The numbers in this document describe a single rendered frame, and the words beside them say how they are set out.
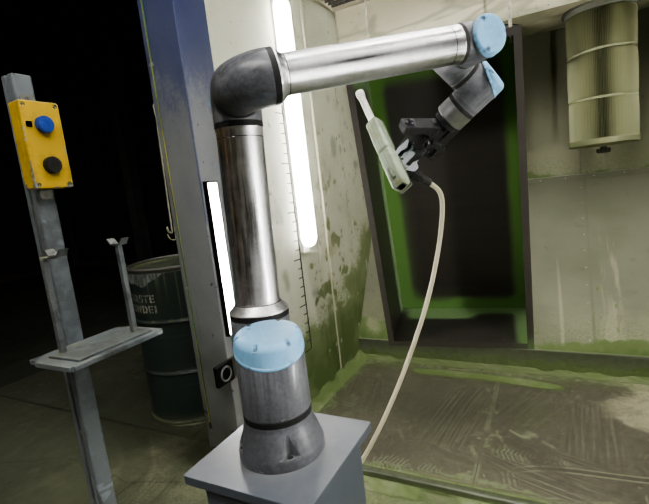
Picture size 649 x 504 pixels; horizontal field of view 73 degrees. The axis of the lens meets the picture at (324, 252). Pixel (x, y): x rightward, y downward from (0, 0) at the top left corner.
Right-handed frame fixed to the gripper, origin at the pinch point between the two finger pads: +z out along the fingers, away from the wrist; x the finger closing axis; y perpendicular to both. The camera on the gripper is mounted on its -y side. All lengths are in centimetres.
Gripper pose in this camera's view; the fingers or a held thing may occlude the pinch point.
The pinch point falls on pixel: (394, 164)
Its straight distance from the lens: 139.4
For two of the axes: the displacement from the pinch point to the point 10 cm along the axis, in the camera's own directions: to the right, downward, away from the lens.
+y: 7.7, 2.5, 5.9
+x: -2.0, -7.8, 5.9
